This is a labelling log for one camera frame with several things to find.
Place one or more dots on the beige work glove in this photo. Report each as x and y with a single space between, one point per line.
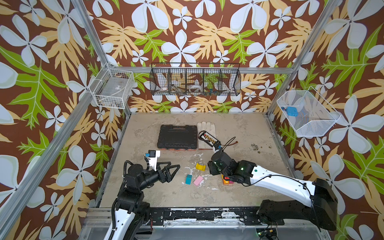
210 128

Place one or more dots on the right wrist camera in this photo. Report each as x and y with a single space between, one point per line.
217 146

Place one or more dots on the aluminium frame post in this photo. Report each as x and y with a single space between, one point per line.
94 39
309 43

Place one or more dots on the white wire basket left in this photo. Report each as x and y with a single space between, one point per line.
112 87

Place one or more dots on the aluminium frame post right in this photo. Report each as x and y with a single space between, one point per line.
309 43

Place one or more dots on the aluminium frame post left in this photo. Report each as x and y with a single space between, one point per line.
94 39

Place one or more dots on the black charging board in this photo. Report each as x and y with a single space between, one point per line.
207 138

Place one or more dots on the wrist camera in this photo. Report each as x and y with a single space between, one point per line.
217 146
151 159

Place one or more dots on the white wire basket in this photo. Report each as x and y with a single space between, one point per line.
316 115
112 87

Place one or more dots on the black wire basket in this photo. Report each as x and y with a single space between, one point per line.
208 79

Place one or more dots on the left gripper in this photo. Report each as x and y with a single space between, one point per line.
167 178

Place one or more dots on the teal block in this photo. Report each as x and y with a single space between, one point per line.
188 179

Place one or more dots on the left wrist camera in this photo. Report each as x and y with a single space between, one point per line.
151 159

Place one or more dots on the black red tool case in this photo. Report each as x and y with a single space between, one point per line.
173 137

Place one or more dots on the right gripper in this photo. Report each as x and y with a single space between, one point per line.
215 165

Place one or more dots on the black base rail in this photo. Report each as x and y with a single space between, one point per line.
244 215

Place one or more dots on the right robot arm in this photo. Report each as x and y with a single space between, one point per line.
311 201

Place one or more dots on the blue object in basket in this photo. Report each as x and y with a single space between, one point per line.
292 111

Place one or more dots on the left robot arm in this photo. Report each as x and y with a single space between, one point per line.
129 211

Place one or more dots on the pink block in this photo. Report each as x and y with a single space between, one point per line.
198 181

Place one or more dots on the white wire basket right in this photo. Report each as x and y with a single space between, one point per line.
316 115

